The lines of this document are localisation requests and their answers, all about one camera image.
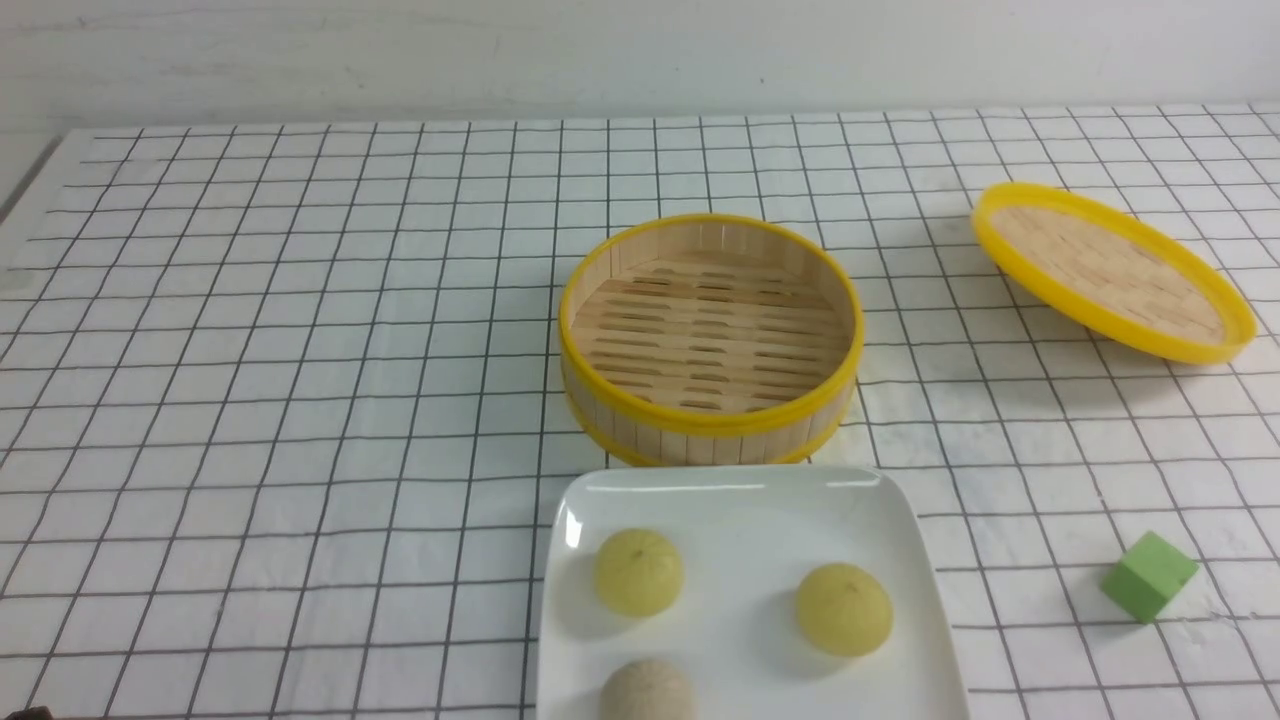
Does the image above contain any yellow steamed bun front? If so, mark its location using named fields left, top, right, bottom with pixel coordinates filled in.
left=593, top=528, right=685, bottom=618

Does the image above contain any yellow steamed bun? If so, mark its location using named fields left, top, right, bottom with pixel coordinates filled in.
left=795, top=562, right=893, bottom=659
left=593, top=528, right=685, bottom=618

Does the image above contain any white steamed bun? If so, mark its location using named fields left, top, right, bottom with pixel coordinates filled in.
left=598, top=659, right=698, bottom=719

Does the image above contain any white square plate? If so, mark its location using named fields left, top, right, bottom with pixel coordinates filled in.
left=536, top=465, right=972, bottom=719

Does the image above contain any yellow bamboo steamer basket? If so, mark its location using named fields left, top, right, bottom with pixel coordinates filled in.
left=558, top=214, right=865, bottom=466

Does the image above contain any white grid tablecloth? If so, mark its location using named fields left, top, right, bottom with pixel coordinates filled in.
left=1, top=104, right=1277, bottom=719

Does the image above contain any yellow bamboo steamer lid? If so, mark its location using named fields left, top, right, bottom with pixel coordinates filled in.
left=972, top=182, right=1257, bottom=365

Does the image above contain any green cube block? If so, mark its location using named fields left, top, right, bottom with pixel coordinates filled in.
left=1100, top=532, right=1201, bottom=624

